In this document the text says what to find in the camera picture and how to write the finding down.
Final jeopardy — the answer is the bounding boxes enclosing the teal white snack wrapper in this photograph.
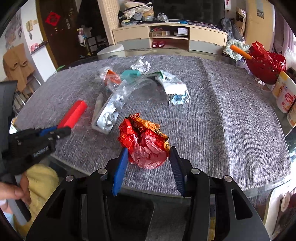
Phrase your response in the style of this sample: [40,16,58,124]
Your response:
[153,70,191,105]

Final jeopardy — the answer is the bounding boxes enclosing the grey woven table cloth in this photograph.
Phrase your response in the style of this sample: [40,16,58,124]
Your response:
[15,55,291,190]

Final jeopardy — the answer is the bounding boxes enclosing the pile of clothes on cabinet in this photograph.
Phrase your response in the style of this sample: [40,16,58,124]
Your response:
[118,1,154,27]

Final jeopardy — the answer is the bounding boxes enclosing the beige TV cabinet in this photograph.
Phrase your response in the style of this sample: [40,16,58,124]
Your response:
[112,22,228,55]

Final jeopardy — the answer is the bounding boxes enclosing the clear zip plastic bag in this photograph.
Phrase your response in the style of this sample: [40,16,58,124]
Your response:
[105,77,165,109]

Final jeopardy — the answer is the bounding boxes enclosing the orange stick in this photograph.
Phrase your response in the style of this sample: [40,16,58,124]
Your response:
[230,45,252,60]

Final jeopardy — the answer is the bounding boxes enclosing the clear plastic wrap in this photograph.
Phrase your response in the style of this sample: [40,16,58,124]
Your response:
[95,66,112,81]

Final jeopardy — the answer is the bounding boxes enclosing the teal foam block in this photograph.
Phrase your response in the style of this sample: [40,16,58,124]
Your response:
[120,69,141,82]

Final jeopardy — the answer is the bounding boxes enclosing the dark brown door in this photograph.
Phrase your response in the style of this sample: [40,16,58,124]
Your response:
[36,0,84,68]

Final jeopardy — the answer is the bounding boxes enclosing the tan coat on chair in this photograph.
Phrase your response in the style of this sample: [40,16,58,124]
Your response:
[3,43,35,92]

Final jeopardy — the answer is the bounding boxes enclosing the white cream bottle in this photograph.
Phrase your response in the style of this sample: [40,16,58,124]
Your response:
[287,105,296,128]

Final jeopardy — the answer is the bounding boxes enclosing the black flat television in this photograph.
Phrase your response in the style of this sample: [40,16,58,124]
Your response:
[152,0,225,25]

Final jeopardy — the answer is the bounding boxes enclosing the silver blister pack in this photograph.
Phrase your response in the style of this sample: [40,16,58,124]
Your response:
[91,92,127,135]

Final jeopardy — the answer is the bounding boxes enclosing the black trash bin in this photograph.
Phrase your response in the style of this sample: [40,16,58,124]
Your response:
[107,194,154,240]

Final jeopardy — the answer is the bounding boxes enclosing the white paper ball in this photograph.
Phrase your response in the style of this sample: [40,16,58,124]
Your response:
[130,56,151,74]

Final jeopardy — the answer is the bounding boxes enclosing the yellow fleece trousers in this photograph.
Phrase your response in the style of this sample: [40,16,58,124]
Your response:
[14,164,59,238]

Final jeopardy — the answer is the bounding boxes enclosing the red rectangular block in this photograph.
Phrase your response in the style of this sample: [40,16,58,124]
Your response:
[57,100,87,128]

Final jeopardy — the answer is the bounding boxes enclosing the floral green cloth pile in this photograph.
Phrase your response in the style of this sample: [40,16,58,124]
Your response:
[223,39,251,61]

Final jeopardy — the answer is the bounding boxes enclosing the red basket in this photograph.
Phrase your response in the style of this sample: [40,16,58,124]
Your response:
[246,41,287,85]

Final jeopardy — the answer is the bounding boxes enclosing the white yellow lotion bottle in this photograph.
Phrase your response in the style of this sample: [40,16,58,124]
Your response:
[272,71,289,98]

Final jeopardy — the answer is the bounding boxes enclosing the white pink lotion bottle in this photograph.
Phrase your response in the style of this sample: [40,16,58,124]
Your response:
[276,78,296,113]

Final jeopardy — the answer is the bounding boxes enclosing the red orange foil wrapper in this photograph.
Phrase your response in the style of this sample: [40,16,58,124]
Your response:
[118,113,170,170]

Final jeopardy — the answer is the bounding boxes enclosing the white round stool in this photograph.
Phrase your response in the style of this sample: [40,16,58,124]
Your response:
[97,44,125,60]

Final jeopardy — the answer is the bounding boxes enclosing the person's left hand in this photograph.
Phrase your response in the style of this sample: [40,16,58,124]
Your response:
[0,173,31,205]

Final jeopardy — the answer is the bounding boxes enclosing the orange paper plane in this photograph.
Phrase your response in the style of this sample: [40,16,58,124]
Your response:
[104,69,121,85]

